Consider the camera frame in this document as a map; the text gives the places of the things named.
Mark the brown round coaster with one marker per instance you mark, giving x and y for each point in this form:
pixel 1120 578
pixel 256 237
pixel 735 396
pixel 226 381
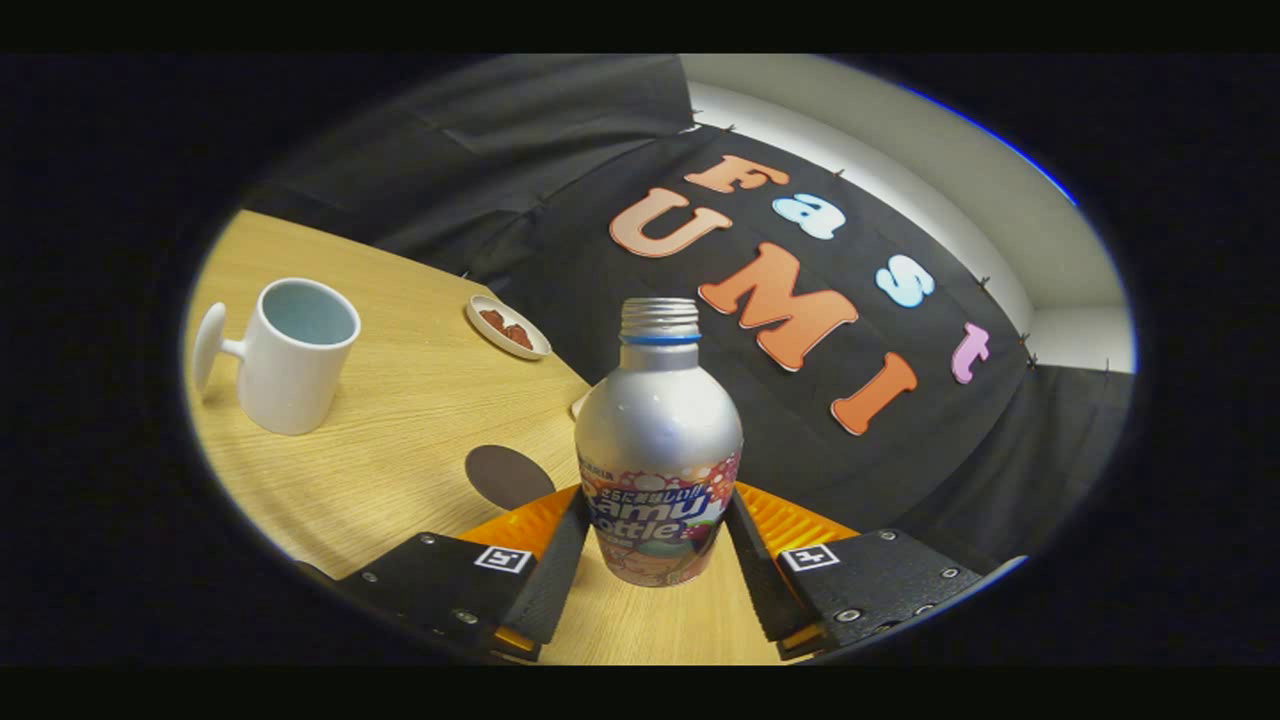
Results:
pixel 505 475

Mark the white toaster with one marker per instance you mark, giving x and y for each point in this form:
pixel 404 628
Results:
pixel 577 406

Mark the small white plate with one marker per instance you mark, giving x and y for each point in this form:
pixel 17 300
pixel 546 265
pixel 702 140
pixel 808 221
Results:
pixel 490 335

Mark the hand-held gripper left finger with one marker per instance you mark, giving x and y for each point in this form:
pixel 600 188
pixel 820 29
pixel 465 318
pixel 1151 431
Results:
pixel 555 580

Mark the silver juice bottle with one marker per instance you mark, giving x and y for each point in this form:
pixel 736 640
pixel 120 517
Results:
pixel 655 430

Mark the wooden table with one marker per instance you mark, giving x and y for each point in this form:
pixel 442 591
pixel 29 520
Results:
pixel 400 420

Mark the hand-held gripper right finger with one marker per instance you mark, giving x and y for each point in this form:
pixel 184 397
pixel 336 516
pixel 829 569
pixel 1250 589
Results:
pixel 760 580

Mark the red food pieces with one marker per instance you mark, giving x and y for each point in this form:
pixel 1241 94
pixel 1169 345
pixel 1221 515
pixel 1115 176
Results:
pixel 510 330

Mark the black backdrop cloth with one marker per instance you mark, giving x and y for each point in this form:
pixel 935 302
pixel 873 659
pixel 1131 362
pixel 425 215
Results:
pixel 600 180

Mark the white cup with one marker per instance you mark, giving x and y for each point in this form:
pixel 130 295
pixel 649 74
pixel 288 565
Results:
pixel 290 390

